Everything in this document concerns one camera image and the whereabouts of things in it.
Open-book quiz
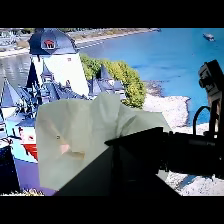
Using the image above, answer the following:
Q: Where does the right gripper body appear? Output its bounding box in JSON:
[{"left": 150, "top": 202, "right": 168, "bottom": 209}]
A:
[{"left": 162, "top": 130, "right": 224, "bottom": 180}]

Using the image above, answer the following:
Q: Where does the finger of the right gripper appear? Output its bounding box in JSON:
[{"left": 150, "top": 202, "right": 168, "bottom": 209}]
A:
[{"left": 104, "top": 126, "right": 167, "bottom": 176}]

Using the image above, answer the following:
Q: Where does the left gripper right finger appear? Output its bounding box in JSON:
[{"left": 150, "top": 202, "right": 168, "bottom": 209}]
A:
[{"left": 114, "top": 171, "right": 182, "bottom": 197}]

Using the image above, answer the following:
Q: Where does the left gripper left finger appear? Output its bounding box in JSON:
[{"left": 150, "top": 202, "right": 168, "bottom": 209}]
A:
[{"left": 54, "top": 145, "right": 115, "bottom": 197}]

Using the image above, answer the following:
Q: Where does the white shirt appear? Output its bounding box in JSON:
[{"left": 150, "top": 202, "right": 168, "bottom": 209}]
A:
[{"left": 34, "top": 92, "right": 173, "bottom": 192}]

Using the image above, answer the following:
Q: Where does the black cable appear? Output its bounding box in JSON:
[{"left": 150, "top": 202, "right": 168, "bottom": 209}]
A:
[{"left": 192, "top": 105, "right": 212, "bottom": 136}]

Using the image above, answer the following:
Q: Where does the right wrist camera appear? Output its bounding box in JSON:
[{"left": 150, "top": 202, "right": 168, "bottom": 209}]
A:
[{"left": 197, "top": 59, "right": 224, "bottom": 141}]

